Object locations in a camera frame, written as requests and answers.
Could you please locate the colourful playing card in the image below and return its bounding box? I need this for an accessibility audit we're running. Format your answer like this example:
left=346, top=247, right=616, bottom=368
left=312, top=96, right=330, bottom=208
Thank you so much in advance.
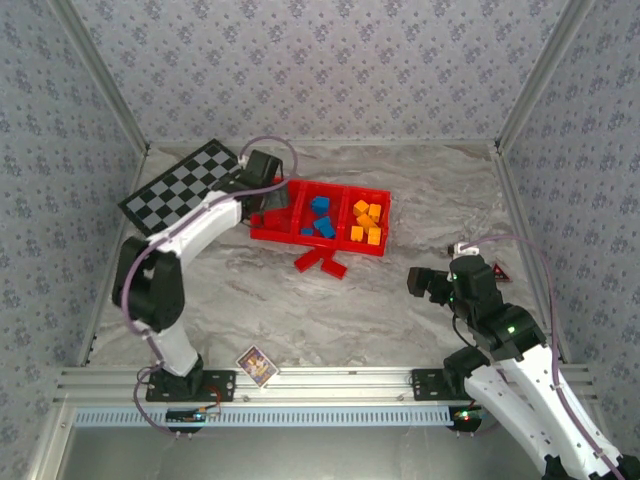
left=235, top=344, right=282, bottom=389

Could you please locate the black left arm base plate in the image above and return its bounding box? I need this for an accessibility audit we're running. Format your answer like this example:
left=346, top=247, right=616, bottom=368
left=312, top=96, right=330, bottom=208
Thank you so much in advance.
left=144, top=368, right=237, bottom=404

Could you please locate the aluminium side frame rail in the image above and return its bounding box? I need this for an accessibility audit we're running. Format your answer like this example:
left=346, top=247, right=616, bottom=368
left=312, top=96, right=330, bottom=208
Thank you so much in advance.
left=492, top=143, right=572, bottom=364

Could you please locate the aluminium frame post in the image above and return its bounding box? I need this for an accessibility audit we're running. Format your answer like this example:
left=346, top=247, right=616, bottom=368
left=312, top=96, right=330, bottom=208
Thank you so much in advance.
left=48, top=0, right=150, bottom=154
left=494, top=0, right=599, bottom=154

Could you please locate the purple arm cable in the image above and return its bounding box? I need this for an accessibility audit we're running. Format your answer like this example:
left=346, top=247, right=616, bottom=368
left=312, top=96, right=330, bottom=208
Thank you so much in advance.
left=462, top=233, right=627, bottom=480
left=119, top=134, right=301, bottom=439

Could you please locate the aluminium front frame rail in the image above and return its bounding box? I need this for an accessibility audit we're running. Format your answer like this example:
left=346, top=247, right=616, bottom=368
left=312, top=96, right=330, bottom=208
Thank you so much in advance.
left=53, top=365, right=599, bottom=407

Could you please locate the small circuit board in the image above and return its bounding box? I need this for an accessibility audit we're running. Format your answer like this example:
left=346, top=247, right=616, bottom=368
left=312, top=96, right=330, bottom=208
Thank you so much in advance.
left=166, top=406, right=222, bottom=425
left=448, top=405, right=487, bottom=422

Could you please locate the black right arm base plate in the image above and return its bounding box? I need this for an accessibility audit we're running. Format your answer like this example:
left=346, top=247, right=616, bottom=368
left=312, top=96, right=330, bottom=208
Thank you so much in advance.
left=410, top=367, right=474, bottom=402

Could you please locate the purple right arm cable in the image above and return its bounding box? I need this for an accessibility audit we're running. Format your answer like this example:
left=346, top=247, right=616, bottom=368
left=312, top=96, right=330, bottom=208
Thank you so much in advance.
left=462, top=233, right=627, bottom=480

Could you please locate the red three-compartment plastic container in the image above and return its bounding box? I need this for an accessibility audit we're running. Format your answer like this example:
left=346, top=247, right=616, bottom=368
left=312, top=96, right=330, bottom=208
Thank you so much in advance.
left=248, top=175, right=393, bottom=258

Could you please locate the black and grey checkerboard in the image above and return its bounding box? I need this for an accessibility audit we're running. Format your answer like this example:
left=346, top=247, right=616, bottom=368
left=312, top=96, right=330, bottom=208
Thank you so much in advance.
left=117, top=138, right=242, bottom=237

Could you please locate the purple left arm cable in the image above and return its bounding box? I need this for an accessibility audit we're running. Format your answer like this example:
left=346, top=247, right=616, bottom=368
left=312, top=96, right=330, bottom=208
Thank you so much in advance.
left=119, top=134, right=301, bottom=439

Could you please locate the slotted light blue cable duct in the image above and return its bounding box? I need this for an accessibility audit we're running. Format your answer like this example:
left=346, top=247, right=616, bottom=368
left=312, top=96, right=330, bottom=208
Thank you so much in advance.
left=73, top=404, right=452, bottom=428

